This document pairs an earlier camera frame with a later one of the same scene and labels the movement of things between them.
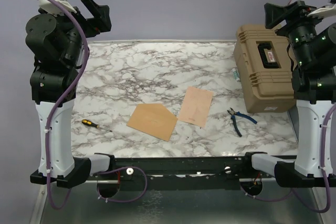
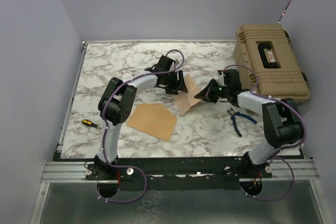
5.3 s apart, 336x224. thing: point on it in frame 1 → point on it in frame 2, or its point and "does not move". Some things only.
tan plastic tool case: [266, 74] does not move
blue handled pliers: [233, 113] does not move
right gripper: [275, 14] → [207, 93]
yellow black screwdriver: [88, 122] does not move
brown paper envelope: [154, 119] does not move
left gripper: [96, 11] → [178, 84]
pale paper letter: [196, 106] → [184, 99]
